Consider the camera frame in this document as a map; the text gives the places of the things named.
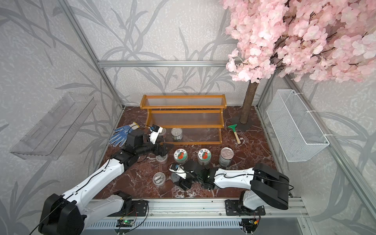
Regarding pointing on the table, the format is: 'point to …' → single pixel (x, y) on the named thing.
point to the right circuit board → (249, 225)
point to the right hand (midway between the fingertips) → (177, 175)
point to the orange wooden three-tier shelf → (186, 119)
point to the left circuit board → (124, 223)
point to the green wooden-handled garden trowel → (233, 129)
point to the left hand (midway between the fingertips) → (167, 142)
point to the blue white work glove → (121, 137)
